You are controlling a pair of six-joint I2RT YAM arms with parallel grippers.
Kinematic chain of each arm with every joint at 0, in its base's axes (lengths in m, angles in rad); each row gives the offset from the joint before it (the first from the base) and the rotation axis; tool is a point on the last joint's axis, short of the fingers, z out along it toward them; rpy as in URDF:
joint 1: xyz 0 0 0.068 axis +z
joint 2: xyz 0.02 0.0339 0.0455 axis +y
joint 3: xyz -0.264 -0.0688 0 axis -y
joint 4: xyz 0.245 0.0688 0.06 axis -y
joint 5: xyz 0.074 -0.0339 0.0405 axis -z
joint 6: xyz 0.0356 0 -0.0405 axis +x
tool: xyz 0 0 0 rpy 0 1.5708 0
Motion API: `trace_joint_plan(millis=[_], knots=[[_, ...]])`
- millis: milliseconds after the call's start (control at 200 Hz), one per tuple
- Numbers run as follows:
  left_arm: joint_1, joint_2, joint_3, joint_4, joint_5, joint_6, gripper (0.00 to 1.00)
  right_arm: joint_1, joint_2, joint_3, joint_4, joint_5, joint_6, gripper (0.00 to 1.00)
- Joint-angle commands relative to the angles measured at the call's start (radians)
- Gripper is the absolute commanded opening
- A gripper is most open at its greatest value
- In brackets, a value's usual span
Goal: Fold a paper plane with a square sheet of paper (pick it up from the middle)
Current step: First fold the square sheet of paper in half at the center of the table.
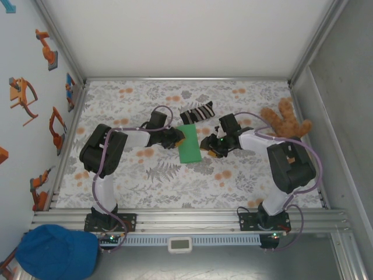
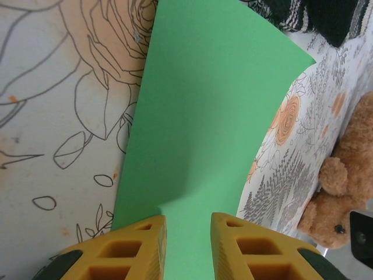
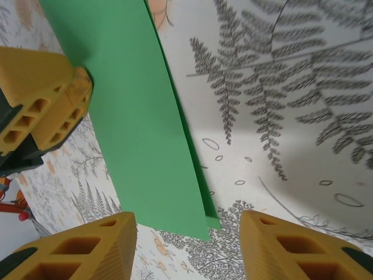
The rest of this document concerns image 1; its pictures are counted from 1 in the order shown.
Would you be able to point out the aluminium frame post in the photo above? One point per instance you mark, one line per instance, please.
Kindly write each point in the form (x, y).
(317, 38)
(59, 38)

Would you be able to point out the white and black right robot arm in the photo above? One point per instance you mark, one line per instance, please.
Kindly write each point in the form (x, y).
(291, 169)

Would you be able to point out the thin aluminium frame rail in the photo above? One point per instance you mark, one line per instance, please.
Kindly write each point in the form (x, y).
(186, 78)

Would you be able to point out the orange block sticker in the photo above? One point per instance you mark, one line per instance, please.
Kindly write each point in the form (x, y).
(3, 154)

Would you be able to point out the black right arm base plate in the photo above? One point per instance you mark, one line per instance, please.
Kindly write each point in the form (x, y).
(247, 223)

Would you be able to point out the green paper sheet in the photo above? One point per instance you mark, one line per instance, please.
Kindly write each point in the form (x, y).
(189, 146)

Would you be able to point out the blue and orange sticker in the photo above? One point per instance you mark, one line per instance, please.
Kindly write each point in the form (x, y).
(70, 91)

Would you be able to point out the black and white striped sock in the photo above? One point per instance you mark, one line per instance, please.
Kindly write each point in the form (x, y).
(198, 113)

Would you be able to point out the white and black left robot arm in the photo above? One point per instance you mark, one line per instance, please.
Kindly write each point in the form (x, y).
(99, 151)

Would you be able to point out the wide aluminium frame rail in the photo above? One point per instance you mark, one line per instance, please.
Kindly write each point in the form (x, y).
(189, 221)

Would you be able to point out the floral patterned table mat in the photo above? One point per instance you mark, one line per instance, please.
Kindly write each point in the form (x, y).
(175, 189)

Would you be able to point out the white digital timer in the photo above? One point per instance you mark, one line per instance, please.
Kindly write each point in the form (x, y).
(180, 245)

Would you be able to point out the small control board with LED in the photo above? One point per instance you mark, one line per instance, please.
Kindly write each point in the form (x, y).
(110, 239)
(275, 234)

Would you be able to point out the blue baseball cap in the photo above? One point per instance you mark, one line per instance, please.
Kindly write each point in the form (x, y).
(58, 253)

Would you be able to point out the aluminium frame side rail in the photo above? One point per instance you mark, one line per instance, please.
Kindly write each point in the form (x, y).
(59, 175)

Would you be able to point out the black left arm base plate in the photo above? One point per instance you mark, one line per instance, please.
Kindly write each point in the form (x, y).
(131, 221)

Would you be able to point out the blue wall sticker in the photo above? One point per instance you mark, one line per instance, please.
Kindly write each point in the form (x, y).
(10, 6)

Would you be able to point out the brown plush teddy bear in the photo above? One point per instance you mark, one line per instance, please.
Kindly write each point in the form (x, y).
(288, 116)

